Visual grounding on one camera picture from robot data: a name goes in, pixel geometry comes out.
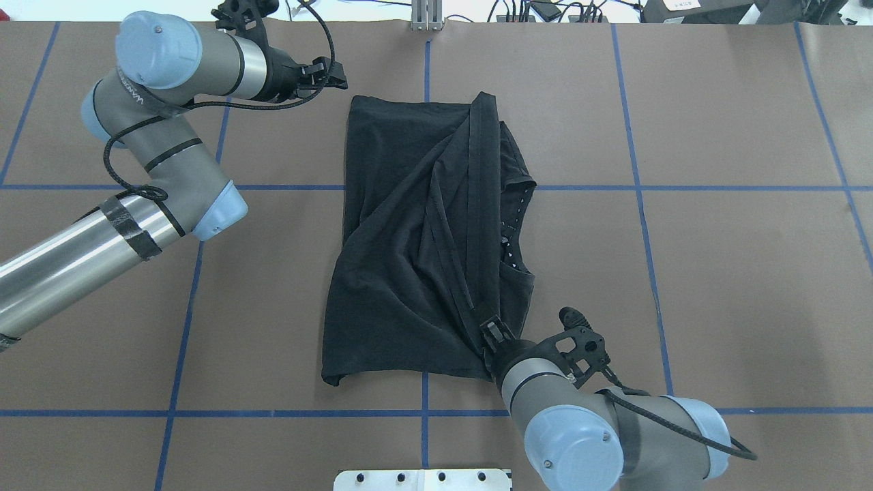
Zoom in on black graphic t-shirt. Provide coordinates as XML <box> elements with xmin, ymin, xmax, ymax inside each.
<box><xmin>321</xmin><ymin>92</ymin><xmax>537</xmax><ymax>386</ymax></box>

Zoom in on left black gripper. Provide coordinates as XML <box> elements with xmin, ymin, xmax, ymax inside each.
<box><xmin>263</xmin><ymin>46</ymin><xmax>349</xmax><ymax>103</ymax></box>

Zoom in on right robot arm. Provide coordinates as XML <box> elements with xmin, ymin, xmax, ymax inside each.
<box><xmin>474</xmin><ymin>307</ymin><xmax>748</xmax><ymax>490</ymax></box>

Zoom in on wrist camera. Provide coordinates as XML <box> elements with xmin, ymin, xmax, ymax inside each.
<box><xmin>555</xmin><ymin>306</ymin><xmax>615</xmax><ymax>389</ymax></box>
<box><xmin>210</xmin><ymin>1</ymin><xmax>280</xmax><ymax>31</ymax></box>

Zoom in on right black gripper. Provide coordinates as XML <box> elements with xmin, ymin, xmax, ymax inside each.
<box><xmin>477</xmin><ymin>304</ymin><xmax>542</xmax><ymax>383</ymax></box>

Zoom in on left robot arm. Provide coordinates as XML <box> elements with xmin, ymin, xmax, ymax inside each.
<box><xmin>1</xmin><ymin>1</ymin><xmax>347</xmax><ymax>349</ymax></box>

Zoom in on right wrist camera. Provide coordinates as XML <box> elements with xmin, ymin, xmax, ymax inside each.
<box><xmin>555</xmin><ymin>306</ymin><xmax>615</xmax><ymax>389</ymax></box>

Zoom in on aluminium frame post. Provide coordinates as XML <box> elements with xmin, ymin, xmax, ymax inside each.
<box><xmin>409</xmin><ymin>0</ymin><xmax>445</xmax><ymax>32</ymax></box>

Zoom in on white camera stand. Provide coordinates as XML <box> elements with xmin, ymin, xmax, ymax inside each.
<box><xmin>333</xmin><ymin>467</ymin><xmax>514</xmax><ymax>490</ymax></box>

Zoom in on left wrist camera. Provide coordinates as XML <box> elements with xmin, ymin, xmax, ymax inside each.
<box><xmin>210</xmin><ymin>1</ymin><xmax>280</xmax><ymax>31</ymax></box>

